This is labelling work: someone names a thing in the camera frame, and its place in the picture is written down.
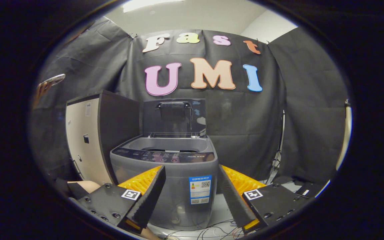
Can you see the black box with white label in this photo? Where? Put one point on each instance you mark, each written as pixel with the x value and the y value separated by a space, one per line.
pixel 307 190

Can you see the grey washing machine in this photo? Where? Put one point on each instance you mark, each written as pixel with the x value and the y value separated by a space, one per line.
pixel 168 190

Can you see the ceiling light panel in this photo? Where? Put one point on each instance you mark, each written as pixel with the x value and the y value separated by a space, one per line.
pixel 148 4

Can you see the black light stand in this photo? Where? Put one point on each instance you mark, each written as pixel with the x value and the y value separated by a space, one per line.
pixel 278 146

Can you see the beige and dark cabinet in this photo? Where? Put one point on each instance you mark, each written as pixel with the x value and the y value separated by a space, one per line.
pixel 118 130

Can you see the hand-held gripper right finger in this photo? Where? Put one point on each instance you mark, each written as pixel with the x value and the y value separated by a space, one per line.
pixel 233 200

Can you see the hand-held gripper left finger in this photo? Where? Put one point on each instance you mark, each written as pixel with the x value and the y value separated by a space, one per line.
pixel 150 196

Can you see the smartphone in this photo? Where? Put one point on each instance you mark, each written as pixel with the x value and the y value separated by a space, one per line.
pixel 53 80

